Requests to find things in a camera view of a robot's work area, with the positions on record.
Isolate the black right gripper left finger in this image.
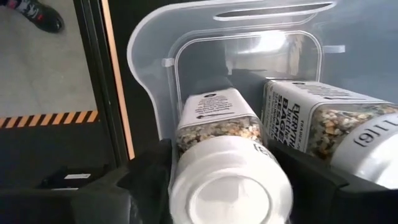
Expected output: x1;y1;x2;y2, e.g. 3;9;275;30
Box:
71;138;174;224

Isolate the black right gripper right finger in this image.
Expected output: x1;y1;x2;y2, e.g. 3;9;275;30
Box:
268;139;398;224

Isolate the black mat orange striped edge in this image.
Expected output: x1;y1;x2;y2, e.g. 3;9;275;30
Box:
0;110;116;189

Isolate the clear plastic bin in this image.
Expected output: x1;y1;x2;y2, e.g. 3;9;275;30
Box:
126;0;398;142

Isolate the person's shoe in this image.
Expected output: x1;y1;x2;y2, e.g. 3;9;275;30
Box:
6;0;65;34

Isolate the black metal table frame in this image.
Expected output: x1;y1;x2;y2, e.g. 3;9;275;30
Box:
73;0;129;166

